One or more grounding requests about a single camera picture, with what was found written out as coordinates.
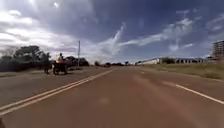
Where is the long low building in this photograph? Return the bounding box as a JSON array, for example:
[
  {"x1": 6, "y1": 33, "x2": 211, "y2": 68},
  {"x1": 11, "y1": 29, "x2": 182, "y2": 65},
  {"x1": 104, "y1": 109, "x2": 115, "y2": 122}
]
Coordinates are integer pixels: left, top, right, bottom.
[{"x1": 135, "y1": 56, "x2": 208, "y2": 66}]

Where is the pole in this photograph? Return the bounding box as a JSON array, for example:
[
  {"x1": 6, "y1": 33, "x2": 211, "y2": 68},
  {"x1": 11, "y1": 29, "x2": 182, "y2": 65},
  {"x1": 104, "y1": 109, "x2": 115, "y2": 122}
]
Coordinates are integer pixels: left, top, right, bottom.
[{"x1": 77, "y1": 40, "x2": 82, "y2": 68}]

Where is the white painted line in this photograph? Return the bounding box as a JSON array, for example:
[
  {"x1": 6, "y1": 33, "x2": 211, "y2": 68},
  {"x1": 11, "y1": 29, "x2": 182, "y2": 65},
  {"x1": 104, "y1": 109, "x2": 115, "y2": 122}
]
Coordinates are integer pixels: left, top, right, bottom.
[{"x1": 139, "y1": 70, "x2": 224, "y2": 106}]

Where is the person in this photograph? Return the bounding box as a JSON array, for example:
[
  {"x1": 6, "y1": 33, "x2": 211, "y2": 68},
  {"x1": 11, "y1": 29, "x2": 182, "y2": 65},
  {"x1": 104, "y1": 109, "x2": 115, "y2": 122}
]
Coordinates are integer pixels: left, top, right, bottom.
[
  {"x1": 55, "y1": 52, "x2": 66, "y2": 65},
  {"x1": 43, "y1": 59, "x2": 51, "y2": 75}
]

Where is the motorcycle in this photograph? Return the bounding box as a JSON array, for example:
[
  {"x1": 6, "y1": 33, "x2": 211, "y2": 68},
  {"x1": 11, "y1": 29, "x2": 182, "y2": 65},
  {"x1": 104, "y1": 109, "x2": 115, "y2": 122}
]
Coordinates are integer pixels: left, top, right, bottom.
[{"x1": 51, "y1": 61, "x2": 70, "y2": 76}]

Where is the reddish asphalt road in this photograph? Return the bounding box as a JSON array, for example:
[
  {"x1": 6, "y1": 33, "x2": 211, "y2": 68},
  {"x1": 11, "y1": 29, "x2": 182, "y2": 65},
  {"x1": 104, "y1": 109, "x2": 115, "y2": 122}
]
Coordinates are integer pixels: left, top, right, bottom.
[{"x1": 0, "y1": 65, "x2": 224, "y2": 128}]

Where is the row of trees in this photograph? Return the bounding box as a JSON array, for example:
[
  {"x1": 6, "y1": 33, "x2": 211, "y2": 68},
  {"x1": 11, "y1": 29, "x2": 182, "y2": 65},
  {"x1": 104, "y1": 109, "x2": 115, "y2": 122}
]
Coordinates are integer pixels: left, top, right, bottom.
[{"x1": 0, "y1": 45, "x2": 91, "y2": 73}]

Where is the double yellow painted line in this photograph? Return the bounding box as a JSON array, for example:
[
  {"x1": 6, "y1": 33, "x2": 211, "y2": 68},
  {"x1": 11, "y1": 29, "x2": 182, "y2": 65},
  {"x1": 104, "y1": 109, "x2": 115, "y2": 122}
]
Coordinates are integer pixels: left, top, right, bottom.
[{"x1": 0, "y1": 68, "x2": 115, "y2": 117}]

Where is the dry grass verge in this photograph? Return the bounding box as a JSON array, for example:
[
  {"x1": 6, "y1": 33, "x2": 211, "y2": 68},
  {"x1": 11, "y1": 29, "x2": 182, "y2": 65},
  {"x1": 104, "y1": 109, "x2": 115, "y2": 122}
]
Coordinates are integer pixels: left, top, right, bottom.
[{"x1": 139, "y1": 62, "x2": 224, "y2": 81}]

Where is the tall unfinished building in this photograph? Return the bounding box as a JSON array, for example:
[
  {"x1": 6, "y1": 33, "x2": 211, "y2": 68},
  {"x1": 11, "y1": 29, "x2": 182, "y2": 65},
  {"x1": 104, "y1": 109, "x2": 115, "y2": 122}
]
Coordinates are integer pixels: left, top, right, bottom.
[{"x1": 210, "y1": 39, "x2": 224, "y2": 61}]

